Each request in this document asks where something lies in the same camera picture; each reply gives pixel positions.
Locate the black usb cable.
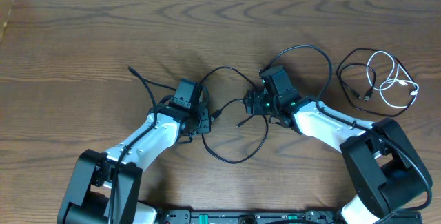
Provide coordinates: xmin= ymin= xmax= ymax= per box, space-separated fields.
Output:
xmin=336 ymin=47 xmax=416 ymax=118
xmin=198 ymin=65 xmax=269 ymax=165

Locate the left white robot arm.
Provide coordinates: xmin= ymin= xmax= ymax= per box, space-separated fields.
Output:
xmin=57 ymin=105 xmax=214 ymax=223

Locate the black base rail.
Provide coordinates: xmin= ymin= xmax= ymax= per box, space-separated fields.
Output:
xmin=151 ymin=208 xmax=423 ymax=224

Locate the white usb cable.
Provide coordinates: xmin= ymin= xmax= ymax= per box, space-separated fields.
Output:
xmin=365 ymin=50 xmax=420 ymax=109

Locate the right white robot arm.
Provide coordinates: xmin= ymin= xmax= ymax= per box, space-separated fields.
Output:
xmin=244 ymin=90 xmax=433 ymax=223

